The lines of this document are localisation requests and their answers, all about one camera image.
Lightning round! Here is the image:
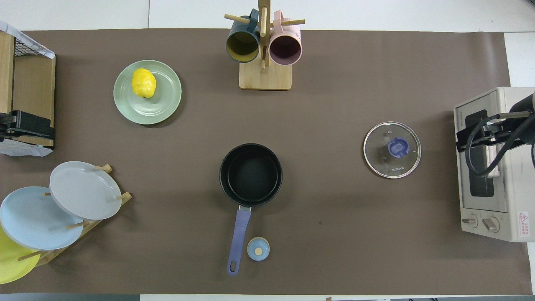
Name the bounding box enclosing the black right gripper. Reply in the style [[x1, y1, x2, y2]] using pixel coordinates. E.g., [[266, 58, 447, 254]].
[[456, 111, 515, 153]]

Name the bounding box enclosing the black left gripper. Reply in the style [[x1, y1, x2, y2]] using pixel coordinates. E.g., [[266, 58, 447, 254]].
[[0, 110, 56, 141]]

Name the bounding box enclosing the glass lid purple knob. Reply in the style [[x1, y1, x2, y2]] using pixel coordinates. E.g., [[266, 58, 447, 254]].
[[363, 122, 422, 179]]

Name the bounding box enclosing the grey plate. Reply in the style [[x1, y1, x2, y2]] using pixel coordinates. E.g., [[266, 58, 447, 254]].
[[49, 161, 122, 221]]

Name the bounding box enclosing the light blue plate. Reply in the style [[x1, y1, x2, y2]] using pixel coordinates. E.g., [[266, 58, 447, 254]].
[[0, 186, 84, 251]]

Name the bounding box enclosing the light green plate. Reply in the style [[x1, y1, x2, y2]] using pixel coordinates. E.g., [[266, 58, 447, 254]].
[[113, 60, 182, 125]]

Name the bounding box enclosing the yellow plate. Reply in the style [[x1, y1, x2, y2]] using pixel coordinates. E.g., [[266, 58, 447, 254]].
[[0, 226, 41, 285]]

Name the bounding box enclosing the wooden shelf box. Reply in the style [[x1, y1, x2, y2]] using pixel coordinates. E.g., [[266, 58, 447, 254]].
[[0, 31, 56, 149]]

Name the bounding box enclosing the beige toaster oven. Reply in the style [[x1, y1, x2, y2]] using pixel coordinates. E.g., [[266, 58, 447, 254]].
[[454, 87, 535, 242]]

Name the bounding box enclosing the brown table mat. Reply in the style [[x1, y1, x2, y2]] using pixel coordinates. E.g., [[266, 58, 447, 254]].
[[0, 28, 529, 295]]

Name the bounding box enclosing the wooden dish rack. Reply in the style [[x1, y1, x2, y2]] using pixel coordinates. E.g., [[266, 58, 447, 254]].
[[17, 164, 132, 268]]

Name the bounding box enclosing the pink mug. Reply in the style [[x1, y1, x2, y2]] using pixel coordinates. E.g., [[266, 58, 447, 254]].
[[269, 10, 303, 66]]

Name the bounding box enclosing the wooden mug tree stand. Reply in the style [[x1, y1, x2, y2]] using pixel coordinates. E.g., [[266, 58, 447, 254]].
[[224, 0, 306, 91]]

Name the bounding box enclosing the dark blue mug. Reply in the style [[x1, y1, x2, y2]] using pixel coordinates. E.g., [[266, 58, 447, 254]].
[[226, 9, 262, 63]]

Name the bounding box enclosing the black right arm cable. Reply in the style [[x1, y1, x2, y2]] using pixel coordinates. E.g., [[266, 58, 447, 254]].
[[465, 113, 535, 176]]

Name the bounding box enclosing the black wire mesh panel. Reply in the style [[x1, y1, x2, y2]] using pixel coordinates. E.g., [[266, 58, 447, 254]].
[[14, 35, 47, 57]]

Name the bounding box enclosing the black pot purple handle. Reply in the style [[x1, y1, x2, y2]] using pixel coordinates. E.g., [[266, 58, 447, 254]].
[[219, 143, 283, 276]]

